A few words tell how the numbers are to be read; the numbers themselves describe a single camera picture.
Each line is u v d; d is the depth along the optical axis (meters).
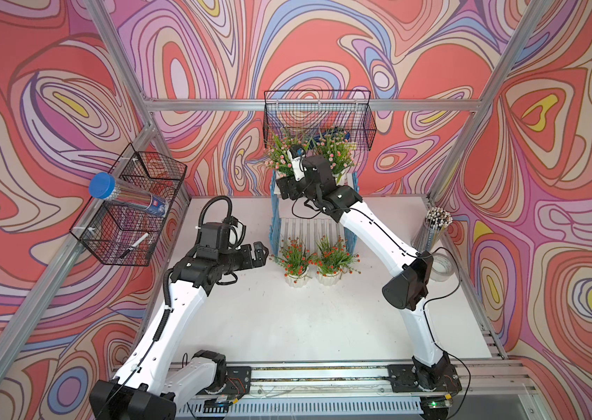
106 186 0.62
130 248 0.72
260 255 0.67
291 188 0.72
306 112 0.98
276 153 0.72
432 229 0.91
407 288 0.57
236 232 0.61
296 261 0.83
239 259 0.66
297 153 0.67
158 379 0.39
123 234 0.75
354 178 0.88
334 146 0.73
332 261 0.84
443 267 0.96
